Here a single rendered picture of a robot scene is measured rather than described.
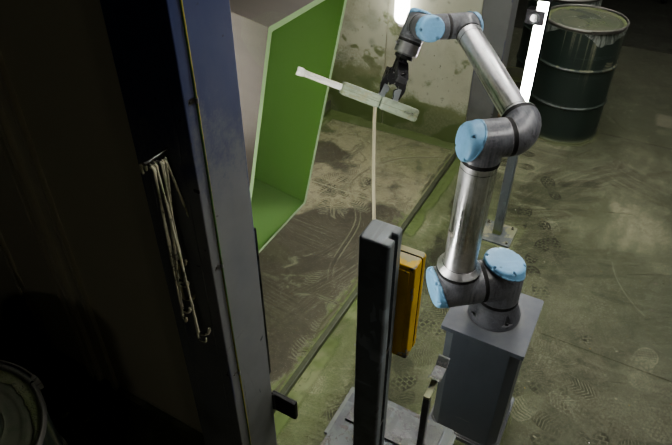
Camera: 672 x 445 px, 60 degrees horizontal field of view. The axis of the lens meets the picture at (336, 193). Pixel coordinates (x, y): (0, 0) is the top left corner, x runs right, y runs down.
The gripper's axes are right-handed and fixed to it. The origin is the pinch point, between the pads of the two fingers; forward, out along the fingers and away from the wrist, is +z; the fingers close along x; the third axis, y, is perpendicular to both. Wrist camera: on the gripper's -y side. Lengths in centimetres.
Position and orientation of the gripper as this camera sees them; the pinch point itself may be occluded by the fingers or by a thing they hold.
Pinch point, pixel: (385, 105)
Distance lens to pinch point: 224.3
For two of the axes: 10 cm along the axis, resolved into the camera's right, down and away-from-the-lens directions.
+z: -3.6, 9.0, 2.5
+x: -9.3, -3.1, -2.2
